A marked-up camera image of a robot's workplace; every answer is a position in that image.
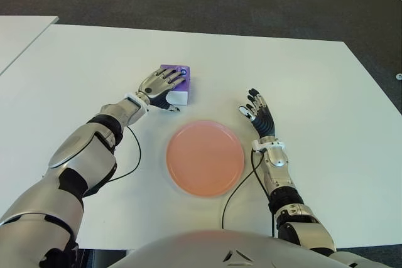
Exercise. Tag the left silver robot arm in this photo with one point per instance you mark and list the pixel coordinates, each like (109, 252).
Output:
(84, 152)

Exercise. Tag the white side table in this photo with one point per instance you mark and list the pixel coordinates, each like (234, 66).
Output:
(19, 35)

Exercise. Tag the purple tissue paper pack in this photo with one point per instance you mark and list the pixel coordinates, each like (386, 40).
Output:
(182, 97)

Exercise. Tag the pink round plate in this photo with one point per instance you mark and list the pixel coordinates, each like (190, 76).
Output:
(204, 158)

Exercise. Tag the silver robot torso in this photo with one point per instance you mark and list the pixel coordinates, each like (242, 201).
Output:
(220, 249)

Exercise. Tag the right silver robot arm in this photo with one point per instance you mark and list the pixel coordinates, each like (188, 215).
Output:
(278, 158)

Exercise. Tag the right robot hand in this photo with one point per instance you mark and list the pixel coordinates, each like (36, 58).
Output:
(265, 122)

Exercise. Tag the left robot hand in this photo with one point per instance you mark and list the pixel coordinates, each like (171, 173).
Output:
(157, 84)

